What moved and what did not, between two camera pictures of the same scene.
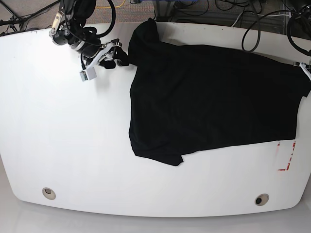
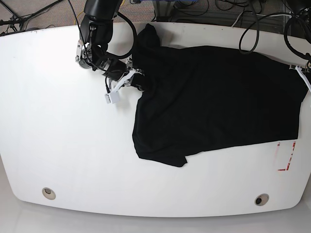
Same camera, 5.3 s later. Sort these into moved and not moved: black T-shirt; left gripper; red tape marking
Moved: left gripper
Not moved: red tape marking; black T-shirt
